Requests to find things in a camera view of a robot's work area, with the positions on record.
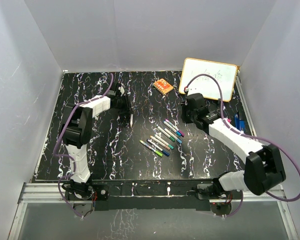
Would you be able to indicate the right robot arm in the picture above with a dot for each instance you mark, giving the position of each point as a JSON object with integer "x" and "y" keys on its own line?
{"x": 263, "y": 166}

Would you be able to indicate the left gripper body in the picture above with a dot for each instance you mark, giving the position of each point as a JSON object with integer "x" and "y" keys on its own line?
{"x": 120, "y": 109}

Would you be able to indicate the orange capped white marker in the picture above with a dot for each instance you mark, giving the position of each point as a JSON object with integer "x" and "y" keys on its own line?
{"x": 159, "y": 142}

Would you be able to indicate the small whiteboard yellow frame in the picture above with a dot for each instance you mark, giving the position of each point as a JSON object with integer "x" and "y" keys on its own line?
{"x": 208, "y": 78}

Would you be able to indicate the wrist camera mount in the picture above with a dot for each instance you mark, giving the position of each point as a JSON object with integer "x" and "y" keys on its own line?
{"x": 119, "y": 89}
{"x": 188, "y": 88}

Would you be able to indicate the light blue capped marker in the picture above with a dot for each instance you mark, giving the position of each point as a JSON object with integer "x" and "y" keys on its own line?
{"x": 173, "y": 135}

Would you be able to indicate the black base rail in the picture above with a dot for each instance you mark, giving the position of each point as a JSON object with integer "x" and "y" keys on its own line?
{"x": 155, "y": 194}

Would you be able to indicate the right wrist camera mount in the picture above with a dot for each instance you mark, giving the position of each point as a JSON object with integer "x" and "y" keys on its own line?
{"x": 188, "y": 88}

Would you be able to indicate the green capped white marker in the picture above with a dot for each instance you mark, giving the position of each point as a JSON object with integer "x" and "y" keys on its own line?
{"x": 160, "y": 154}

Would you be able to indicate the teal capped white marker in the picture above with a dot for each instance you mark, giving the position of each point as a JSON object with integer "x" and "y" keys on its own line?
{"x": 163, "y": 141}

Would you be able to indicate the orange card packet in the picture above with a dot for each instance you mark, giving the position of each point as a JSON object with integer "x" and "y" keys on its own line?
{"x": 163, "y": 86}

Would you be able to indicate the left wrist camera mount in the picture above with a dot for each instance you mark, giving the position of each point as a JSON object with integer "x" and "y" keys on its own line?
{"x": 119, "y": 89}

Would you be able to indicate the yellow capped white marker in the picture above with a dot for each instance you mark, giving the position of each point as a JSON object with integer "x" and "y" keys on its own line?
{"x": 131, "y": 120}

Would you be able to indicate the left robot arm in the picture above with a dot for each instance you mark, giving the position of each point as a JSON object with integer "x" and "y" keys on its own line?
{"x": 78, "y": 134}

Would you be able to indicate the aluminium frame rail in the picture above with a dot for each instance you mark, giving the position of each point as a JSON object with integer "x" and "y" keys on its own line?
{"x": 149, "y": 211}

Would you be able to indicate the purple capped white marker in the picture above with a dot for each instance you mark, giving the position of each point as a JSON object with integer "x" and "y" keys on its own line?
{"x": 172, "y": 126}

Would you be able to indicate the dark blue capped marker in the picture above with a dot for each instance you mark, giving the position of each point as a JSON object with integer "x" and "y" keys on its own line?
{"x": 164, "y": 152}

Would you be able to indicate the dark green capped marker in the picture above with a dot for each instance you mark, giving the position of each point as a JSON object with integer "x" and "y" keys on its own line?
{"x": 166, "y": 134}

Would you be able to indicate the blue capped white marker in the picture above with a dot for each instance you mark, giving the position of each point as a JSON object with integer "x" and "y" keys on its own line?
{"x": 180, "y": 131}

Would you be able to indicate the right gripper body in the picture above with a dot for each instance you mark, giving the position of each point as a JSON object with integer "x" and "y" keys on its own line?
{"x": 188, "y": 116}

